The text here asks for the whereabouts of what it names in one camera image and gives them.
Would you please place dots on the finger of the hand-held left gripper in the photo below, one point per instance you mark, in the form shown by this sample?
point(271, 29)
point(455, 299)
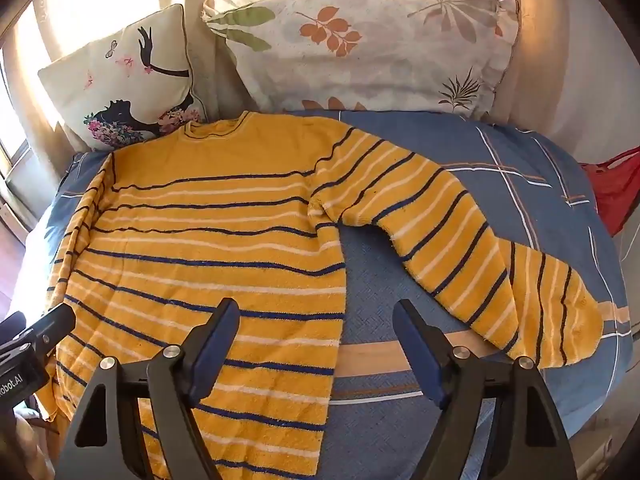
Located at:
point(52, 327)

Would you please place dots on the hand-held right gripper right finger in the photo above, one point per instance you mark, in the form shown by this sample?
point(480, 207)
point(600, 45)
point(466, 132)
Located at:
point(422, 355)

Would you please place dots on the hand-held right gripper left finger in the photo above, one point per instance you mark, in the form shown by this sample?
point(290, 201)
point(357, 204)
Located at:
point(214, 355)

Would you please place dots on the yellow striped sweater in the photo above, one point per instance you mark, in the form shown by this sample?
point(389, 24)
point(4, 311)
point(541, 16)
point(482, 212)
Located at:
point(210, 240)

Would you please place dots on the blue plaid bed sheet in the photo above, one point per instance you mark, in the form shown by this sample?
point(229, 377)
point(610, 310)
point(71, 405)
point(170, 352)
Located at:
point(500, 200)

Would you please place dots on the white cushion with figure print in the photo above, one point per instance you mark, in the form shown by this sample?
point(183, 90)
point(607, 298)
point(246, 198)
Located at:
point(127, 87)

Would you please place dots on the red cloth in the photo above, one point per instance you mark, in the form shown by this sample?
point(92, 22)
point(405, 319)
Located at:
point(617, 187)

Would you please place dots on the white leaf print pillow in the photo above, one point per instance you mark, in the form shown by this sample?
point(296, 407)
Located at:
point(370, 45)

